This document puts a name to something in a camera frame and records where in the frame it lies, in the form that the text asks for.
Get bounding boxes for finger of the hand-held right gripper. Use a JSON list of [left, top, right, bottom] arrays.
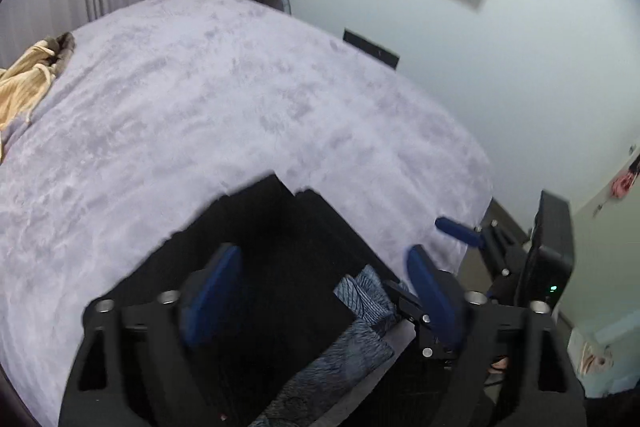
[[384, 279, 461, 362], [434, 216, 528, 290]]

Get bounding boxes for beige striped garment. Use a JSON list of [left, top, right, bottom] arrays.
[[0, 32, 76, 162]]

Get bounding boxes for pink wall hanging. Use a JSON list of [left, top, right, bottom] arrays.
[[613, 147, 640, 198]]

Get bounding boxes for pale door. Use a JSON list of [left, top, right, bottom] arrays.
[[552, 179, 640, 400]]

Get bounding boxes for pink white object on floor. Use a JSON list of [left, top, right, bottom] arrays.
[[574, 339, 617, 376]]

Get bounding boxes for purple plush blanket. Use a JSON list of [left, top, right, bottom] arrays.
[[0, 0, 496, 427]]

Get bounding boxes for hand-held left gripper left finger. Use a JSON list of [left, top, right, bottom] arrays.
[[59, 243, 243, 427]]

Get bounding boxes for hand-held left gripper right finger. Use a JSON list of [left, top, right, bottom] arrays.
[[406, 245, 586, 427]]

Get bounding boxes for black pants with patterned waistband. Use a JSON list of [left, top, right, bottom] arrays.
[[82, 173, 418, 427]]

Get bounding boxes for black box by wall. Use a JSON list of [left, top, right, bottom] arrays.
[[343, 28, 401, 70]]

